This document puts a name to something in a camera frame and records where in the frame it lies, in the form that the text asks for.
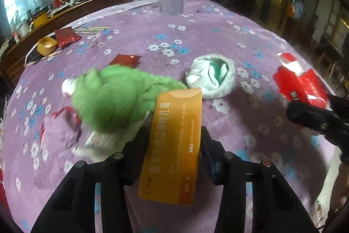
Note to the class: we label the dark red packet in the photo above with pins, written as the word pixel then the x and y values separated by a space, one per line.
pixel 66 36

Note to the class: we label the small red snack wrapper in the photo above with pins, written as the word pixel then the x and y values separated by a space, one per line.
pixel 126 60

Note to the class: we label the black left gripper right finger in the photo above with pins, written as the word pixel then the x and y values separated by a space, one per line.
pixel 275 206

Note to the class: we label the yellow tape roll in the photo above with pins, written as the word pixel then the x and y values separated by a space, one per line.
pixel 46 46

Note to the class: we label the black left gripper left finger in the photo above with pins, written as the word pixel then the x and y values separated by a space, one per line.
pixel 71 206

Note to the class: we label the red white Yantie box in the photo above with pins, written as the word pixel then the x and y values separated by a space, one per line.
pixel 296 84

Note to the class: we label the orange medicine box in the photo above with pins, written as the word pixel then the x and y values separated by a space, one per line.
pixel 170 168

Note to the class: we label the wooden brick-pattern counter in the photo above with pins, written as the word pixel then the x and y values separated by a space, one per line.
pixel 58 21

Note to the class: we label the person's right hand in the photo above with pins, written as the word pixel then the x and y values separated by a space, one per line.
pixel 339 193

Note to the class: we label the white green knitted cloth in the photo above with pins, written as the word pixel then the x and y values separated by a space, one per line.
pixel 214 74

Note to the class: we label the crumpled purple red bag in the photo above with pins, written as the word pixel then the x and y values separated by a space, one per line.
pixel 60 131

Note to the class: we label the white paper bag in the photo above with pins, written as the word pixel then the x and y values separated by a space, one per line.
pixel 99 146

